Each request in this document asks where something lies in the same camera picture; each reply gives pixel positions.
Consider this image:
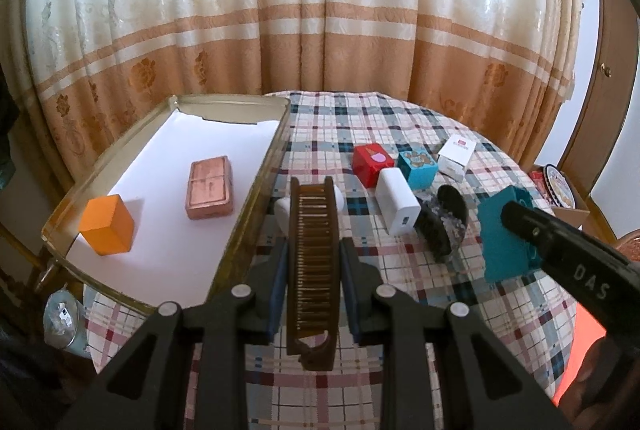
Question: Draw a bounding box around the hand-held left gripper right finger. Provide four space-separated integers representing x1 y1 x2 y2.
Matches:
339 238 572 430

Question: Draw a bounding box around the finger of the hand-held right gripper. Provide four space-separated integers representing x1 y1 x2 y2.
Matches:
501 201 563 255

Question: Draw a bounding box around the wooden door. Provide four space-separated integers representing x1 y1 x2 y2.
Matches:
557 0 640 233

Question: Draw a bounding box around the white round container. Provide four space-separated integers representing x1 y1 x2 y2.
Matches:
273 186 346 233

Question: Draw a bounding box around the small teal printed box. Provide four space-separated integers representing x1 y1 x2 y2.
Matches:
397 150 439 189

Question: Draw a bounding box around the black glitter jar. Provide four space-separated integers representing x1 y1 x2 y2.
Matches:
417 184 471 261

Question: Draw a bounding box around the cardboard box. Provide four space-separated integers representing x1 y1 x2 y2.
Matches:
529 162 592 231

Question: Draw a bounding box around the gold metal tray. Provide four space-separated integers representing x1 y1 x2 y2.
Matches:
40 94 293 315

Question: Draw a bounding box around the brown folding comb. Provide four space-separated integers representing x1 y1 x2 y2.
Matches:
286 176 341 372

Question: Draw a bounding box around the white plug adapter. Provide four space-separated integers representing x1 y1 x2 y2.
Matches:
375 167 422 236

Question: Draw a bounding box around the copper tin box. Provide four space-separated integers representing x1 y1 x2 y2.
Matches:
186 155 235 221

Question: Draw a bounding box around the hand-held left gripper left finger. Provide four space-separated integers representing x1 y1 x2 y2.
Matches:
67 241 291 430

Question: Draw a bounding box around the white box with red label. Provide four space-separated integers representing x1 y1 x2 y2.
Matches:
437 135 476 183

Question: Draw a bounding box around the white paper tray liner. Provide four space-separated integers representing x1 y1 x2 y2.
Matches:
65 109 281 307

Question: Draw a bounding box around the plaid tablecloth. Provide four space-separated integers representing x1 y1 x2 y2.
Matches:
82 90 581 430

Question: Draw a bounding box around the orange box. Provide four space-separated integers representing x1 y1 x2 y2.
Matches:
79 194 136 257

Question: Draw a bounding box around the teal building block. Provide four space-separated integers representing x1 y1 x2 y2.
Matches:
475 186 546 283

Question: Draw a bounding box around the cream and orange curtain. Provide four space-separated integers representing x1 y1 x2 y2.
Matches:
0 0 587 193

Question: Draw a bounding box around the round patterned tin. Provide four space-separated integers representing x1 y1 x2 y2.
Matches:
541 163 577 209

